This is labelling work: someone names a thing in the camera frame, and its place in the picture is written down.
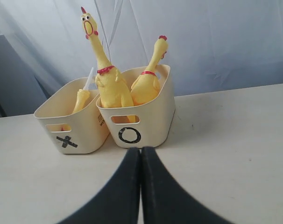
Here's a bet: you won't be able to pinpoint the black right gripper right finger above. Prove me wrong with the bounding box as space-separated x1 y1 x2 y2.
141 147 231 224

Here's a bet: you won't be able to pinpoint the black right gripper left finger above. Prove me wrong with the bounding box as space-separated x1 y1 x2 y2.
60 148 141 224

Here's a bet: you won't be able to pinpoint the yellow rubber chicken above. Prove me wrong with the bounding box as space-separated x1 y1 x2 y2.
131 35 168 106
80 6 136 123

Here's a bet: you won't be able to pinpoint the detached chicken head with tube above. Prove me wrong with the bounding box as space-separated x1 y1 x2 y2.
71 67 94 114

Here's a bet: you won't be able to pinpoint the cream bin marked X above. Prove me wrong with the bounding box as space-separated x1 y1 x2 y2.
34 77 110 154

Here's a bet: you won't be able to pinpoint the cream bin marked O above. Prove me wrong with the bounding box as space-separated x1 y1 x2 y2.
96 64 176 148

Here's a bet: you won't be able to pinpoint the blue backdrop curtain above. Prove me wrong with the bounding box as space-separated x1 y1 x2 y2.
0 0 283 116

